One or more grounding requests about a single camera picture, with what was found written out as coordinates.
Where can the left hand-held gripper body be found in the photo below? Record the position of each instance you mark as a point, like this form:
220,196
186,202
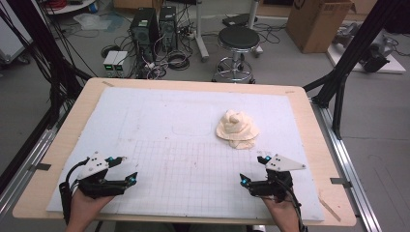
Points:
96,187

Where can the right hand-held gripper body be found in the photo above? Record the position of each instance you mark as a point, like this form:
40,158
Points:
274,185

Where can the cream printed cloth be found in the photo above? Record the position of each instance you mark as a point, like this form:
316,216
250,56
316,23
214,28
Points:
237,127

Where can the person's left hand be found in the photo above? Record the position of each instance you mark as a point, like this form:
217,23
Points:
85,208

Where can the person's right hand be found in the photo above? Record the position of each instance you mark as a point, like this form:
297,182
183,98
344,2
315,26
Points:
282,211

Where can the thin wooden strip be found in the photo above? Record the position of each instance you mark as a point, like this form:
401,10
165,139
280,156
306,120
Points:
329,208

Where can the white foam mat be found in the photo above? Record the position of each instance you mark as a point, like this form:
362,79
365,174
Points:
180,122

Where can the grey bench power supply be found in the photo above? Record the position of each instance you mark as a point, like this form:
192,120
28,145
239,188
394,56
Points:
121,64
109,63

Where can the black round stool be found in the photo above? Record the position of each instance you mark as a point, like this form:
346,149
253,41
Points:
238,38

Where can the wide black computer tower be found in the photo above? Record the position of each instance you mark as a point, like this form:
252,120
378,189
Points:
143,29

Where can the white stand leg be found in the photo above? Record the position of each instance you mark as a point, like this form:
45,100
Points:
200,35
254,13

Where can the clear plastic bag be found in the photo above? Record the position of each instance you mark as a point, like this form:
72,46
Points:
92,22

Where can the flat black device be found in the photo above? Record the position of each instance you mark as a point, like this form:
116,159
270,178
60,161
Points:
238,20

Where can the narrow black computer tower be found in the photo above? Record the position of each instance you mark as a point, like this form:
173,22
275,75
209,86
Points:
167,27

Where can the brown cardboard box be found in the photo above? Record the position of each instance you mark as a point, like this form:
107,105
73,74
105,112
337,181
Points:
317,25

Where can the grey and black machine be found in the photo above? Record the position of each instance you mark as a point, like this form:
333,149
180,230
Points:
375,54

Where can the white round table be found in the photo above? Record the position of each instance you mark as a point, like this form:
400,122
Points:
72,7

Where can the white board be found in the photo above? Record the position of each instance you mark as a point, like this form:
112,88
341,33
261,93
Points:
395,66

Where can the grey panel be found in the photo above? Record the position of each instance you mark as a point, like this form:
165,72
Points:
11,35

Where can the grey metal bracket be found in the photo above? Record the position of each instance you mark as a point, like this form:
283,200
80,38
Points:
40,167
341,182

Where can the aluminium rail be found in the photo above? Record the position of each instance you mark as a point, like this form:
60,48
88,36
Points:
348,167
25,167

